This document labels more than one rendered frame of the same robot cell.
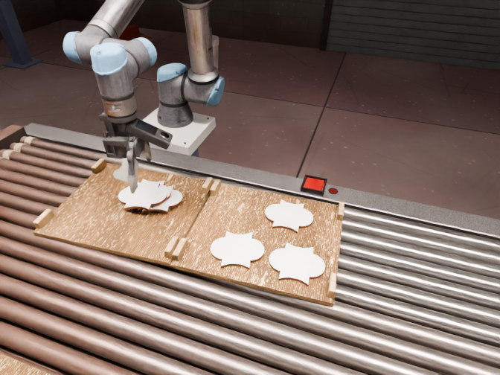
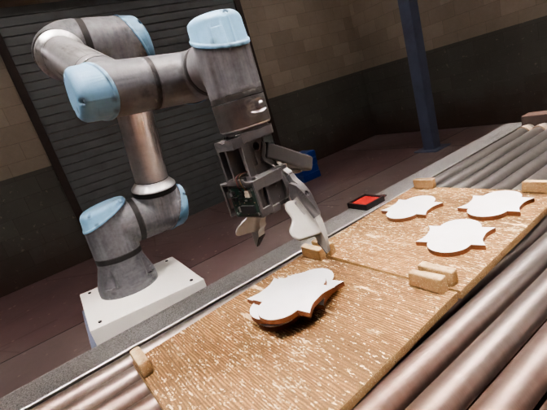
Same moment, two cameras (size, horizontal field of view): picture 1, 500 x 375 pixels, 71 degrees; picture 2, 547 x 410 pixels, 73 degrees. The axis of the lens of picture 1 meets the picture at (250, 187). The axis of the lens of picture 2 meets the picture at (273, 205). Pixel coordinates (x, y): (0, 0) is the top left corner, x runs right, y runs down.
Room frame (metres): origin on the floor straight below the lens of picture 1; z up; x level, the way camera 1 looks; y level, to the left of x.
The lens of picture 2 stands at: (0.41, 0.71, 1.28)
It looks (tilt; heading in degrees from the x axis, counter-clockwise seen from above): 16 degrees down; 313
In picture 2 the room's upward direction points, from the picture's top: 17 degrees counter-clockwise
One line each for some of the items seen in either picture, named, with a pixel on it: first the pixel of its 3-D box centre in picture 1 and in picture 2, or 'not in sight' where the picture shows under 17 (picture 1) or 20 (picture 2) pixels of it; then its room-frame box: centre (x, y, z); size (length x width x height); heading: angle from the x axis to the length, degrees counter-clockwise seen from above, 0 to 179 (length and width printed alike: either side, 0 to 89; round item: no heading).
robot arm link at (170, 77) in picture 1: (174, 82); (111, 226); (1.35, 0.31, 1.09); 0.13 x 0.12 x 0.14; 75
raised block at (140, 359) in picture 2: (99, 166); (141, 361); (0.97, 0.51, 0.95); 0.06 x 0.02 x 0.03; 166
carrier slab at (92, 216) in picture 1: (132, 206); (286, 333); (0.79, 0.36, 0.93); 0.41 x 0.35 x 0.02; 76
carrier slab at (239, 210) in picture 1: (265, 234); (431, 225); (0.69, -0.05, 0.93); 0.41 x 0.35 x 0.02; 75
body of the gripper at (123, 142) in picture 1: (123, 132); (255, 172); (0.78, 0.32, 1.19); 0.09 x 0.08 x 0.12; 87
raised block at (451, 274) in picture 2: (180, 249); (437, 273); (0.61, 0.18, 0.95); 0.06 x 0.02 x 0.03; 165
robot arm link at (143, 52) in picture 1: (129, 56); (185, 77); (0.88, 0.31, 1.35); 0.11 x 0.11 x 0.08; 75
